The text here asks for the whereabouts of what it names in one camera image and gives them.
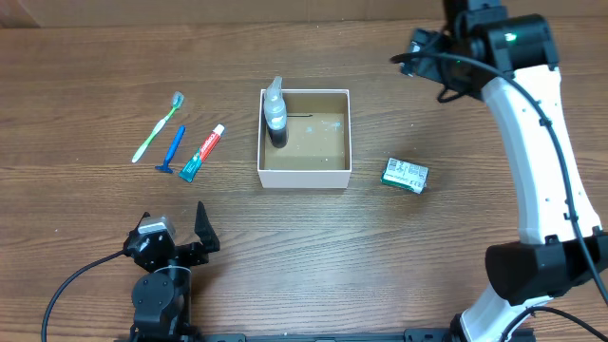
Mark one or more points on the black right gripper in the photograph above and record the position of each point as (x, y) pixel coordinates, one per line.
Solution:
(435, 69)

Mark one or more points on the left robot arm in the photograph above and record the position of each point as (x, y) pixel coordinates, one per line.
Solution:
(162, 297)

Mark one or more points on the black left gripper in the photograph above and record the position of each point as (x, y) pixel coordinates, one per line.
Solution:
(208, 239)

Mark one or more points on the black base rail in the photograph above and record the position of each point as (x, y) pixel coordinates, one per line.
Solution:
(323, 336)

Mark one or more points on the blue razor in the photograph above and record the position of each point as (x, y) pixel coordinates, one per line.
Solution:
(164, 167)

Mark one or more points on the green white soap bar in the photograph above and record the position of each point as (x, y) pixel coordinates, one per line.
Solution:
(405, 175)

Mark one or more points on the green white toothbrush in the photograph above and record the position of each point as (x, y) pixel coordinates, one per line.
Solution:
(177, 101)

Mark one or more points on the clear bottle dark liquid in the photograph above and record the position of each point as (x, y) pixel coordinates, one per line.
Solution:
(275, 113)

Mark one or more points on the red green toothpaste tube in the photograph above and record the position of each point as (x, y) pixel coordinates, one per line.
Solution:
(190, 170)

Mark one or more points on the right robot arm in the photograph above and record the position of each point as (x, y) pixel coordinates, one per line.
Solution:
(512, 65)

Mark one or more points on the white cardboard box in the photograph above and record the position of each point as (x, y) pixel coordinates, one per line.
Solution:
(318, 153)

